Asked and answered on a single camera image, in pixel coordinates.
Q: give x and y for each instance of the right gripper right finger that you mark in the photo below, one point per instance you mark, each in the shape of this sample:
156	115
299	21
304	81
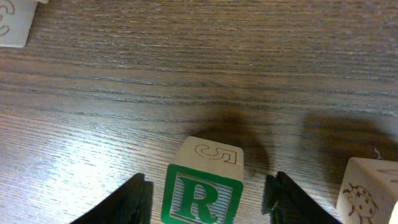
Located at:
286	202

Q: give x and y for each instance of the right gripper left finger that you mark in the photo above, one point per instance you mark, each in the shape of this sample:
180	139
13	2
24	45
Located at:
129	204

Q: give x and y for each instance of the green R block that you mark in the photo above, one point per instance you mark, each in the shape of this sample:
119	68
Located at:
204	183

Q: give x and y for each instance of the yellow S block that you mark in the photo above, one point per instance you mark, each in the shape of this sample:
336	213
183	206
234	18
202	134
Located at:
368	193

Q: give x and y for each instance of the blue lower right block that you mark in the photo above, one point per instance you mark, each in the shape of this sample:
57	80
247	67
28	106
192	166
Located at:
16	20

